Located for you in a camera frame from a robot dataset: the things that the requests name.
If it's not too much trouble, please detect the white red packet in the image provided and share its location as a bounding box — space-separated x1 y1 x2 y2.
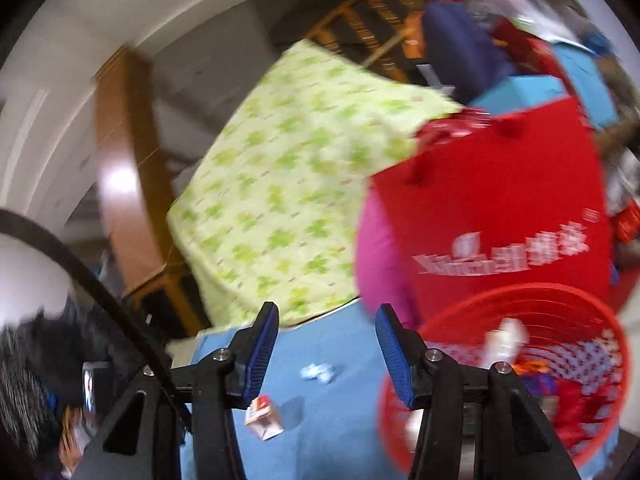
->
482 317 529 366

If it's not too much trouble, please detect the crumpled white paper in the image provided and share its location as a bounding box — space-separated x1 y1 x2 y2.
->
300 362 339 386

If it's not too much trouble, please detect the pink pillow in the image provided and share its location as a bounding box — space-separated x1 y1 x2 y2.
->
356 200 422 329

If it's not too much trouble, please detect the black cable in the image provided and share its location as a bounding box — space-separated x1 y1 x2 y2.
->
0 210 194 428

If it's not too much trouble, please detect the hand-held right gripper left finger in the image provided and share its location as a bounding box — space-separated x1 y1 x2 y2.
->
75 301 281 480

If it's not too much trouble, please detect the red paper bag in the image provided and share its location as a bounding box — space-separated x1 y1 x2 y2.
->
370 95 617 332

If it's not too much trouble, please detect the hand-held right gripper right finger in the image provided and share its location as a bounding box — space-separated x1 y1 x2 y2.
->
375 303 583 480

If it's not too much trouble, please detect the navy blue bag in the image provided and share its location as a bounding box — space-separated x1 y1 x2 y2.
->
422 1 516 106

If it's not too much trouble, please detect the light blue box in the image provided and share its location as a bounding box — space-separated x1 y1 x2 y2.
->
470 75 572 117

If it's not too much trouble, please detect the green floral quilt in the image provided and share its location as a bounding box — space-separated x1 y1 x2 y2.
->
166 39 466 329

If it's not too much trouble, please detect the orange wrapper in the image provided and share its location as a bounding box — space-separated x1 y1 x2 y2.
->
512 357 551 376

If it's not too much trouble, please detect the blue bed sheet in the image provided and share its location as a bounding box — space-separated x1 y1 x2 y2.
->
177 302 417 480

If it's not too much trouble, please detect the wooden slatted frame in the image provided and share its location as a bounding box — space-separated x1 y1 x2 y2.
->
300 0 451 84

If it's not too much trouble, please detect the white red cigarette box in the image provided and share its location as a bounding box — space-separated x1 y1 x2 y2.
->
244 395 286 442

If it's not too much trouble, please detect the red plastic basket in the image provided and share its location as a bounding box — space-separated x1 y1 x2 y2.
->
377 282 632 479

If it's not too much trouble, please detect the red patterned wrapped bundle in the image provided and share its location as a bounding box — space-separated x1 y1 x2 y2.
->
415 110 497 152

